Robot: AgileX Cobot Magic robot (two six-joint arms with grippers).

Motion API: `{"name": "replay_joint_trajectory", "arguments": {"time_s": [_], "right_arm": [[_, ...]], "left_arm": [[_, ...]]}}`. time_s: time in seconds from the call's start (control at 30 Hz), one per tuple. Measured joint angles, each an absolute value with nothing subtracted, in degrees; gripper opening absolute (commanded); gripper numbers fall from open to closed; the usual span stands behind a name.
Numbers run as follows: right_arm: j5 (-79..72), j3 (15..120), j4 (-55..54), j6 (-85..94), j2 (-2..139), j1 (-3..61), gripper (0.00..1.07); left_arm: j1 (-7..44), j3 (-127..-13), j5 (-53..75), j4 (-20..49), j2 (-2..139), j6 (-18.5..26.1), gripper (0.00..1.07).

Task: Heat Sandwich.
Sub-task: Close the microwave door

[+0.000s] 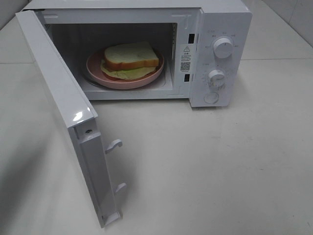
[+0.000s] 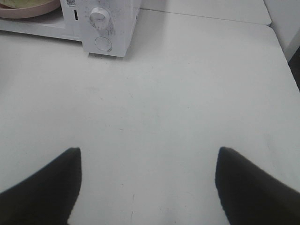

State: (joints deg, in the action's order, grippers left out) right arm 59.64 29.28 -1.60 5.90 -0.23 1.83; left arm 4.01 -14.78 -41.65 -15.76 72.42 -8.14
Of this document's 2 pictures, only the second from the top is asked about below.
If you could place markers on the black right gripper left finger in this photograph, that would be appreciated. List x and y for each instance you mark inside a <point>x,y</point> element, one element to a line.
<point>48,196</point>

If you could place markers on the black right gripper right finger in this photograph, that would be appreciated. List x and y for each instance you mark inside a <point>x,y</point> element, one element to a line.
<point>250,196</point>

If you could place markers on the round white door button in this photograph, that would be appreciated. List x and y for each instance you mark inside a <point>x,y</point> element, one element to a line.
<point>103,44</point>

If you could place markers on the pink plate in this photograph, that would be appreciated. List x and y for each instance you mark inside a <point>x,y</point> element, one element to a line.
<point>19,9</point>

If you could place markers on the white microwave oven body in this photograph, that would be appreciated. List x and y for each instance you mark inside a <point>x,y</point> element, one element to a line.
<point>71,21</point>

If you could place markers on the lower white timer knob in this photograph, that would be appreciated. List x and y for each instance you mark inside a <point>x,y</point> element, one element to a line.
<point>99,18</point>

